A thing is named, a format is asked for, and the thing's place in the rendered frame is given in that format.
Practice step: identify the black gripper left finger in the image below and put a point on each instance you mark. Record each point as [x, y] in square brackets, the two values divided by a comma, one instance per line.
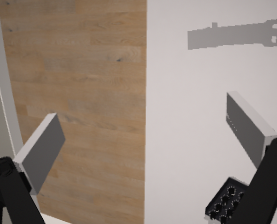
[25, 174]

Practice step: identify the black knob box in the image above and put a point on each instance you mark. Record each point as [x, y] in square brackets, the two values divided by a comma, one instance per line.
[227, 198]

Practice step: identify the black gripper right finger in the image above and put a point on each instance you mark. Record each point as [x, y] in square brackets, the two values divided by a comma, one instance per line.
[259, 140]

